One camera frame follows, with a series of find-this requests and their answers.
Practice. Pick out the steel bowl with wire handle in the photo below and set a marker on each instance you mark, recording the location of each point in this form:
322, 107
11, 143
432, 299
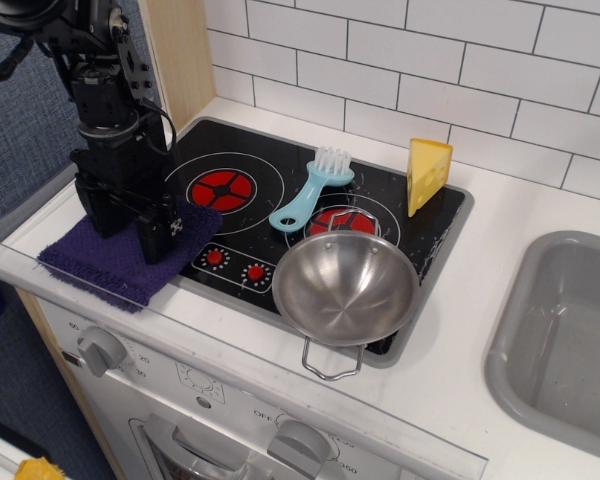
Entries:
345, 289

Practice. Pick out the yellow toy cheese wedge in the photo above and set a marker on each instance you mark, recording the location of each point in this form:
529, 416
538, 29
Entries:
428, 171

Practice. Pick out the purple towel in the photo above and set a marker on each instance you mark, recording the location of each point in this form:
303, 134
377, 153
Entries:
115, 270

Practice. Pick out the light blue dish brush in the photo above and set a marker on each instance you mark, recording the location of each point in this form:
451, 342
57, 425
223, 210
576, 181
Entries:
329, 168

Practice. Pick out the yellow black object bottom left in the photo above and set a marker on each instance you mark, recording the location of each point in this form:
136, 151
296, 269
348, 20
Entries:
21, 458

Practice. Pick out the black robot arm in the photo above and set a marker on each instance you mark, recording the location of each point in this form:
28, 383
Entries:
93, 52

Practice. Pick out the grey sink basin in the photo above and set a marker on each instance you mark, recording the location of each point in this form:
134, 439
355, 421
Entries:
543, 366

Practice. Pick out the white toy oven front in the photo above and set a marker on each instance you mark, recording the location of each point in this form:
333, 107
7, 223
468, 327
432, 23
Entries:
162, 419

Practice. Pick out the grey right oven knob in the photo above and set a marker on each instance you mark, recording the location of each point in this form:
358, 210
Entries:
300, 447

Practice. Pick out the black toy stovetop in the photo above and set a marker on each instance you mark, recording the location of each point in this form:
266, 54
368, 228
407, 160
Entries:
247, 176

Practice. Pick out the light wooden side panel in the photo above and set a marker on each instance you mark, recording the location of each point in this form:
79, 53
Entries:
177, 36

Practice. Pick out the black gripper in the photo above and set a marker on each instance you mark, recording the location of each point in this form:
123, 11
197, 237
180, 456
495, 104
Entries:
121, 177

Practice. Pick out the grey oven knob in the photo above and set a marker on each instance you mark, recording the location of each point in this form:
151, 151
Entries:
100, 350
300, 447

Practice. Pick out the grey left oven knob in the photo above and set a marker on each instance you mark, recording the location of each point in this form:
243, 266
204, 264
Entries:
100, 350

